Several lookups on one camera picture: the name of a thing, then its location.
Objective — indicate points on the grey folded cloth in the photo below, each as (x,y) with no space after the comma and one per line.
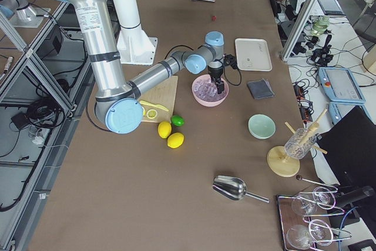
(260,89)

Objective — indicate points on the wooden cutting board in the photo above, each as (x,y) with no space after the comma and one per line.
(163,94)

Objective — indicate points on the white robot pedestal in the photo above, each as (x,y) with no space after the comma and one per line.
(135,47)

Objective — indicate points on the wooden glass stand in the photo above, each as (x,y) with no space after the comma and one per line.
(277,159)

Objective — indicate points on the green bowl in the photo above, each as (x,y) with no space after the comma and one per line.
(261,126)

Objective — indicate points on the lemon slice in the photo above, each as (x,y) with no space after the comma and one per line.
(151,114)

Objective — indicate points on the cream bunny tray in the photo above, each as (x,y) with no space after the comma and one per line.
(252,55)

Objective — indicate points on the textured clear glass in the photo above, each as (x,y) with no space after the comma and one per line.
(300,143)

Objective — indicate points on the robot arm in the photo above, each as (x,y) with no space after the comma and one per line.
(113,34)

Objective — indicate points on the steel ice scoop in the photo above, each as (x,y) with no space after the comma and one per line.
(234,188)

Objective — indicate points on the green lime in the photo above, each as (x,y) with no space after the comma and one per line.
(177,120)

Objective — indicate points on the pile of ice cubes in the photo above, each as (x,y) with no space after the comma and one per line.
(205,91)

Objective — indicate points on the yellow lemon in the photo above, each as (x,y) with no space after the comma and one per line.
(164,129)
(175,140)

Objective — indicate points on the yellow plastic knife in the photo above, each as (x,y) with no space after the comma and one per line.
(158,106)

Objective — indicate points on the pink bowl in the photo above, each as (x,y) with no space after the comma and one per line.
(210,104)

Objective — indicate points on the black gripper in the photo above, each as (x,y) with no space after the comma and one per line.
(215,73)

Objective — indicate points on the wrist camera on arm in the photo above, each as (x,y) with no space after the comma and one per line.
(230,60)

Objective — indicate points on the wine glass rack tray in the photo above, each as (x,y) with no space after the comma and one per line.
(304,219)

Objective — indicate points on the blue teach pendant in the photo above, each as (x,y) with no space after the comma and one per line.
(338,110)
(340,85)

